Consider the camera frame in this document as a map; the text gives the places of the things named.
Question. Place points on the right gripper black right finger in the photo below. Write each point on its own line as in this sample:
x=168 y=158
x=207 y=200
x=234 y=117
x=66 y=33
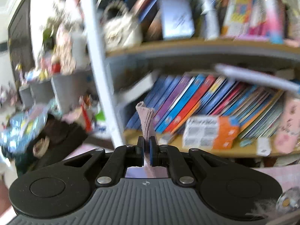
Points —
x=171 y=158

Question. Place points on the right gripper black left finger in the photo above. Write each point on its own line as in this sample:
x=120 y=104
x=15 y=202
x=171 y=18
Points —
x=116 y=163

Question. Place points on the purple and pink sweater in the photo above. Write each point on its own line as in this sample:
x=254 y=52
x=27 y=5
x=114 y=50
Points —
x=146 y=116

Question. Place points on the upper orange white box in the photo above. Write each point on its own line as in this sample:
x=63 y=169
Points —
x=210 y=132

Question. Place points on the row of colourful books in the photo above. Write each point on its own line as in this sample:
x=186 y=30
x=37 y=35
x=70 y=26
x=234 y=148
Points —
x=176 y=98

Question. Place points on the white charger adapter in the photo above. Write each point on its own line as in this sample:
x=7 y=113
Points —
x=264 y=147

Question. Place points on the grey white shelf unit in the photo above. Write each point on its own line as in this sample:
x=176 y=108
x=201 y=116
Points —
x=66 y=87

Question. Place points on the wooden bookshelf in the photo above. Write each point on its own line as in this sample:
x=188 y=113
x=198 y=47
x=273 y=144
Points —
x=163 y=61

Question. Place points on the clear plastic bag of items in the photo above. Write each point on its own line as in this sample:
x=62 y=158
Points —
x=27 y=125

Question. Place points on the white tablet device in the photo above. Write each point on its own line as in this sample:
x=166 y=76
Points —
x=255 y=77

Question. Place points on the pink cartoon checkered tablecloth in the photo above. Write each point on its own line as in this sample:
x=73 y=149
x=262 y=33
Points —
x=66 y=193

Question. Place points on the white handbag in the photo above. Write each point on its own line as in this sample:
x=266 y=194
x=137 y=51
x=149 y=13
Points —
x=121 y=28

